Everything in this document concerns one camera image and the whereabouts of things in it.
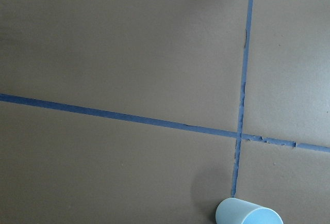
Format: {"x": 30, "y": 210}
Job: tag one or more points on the light blue cup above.
{"x": 236, "y": 211}

